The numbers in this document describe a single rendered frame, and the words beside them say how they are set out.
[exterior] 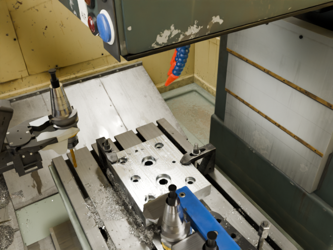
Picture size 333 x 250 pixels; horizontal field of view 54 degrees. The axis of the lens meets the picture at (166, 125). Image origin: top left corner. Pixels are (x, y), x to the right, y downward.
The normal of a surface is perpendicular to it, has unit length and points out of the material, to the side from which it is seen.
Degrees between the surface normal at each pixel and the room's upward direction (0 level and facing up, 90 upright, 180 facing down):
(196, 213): 0
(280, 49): 90
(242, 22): 112
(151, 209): 0
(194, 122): 0
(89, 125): 24
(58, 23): 90
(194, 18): 90
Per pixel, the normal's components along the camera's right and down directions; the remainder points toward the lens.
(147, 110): 0.18, -0.52
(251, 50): -0.87, 0.33
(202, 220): -0.03, -0.80
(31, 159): 0.51, 0.51
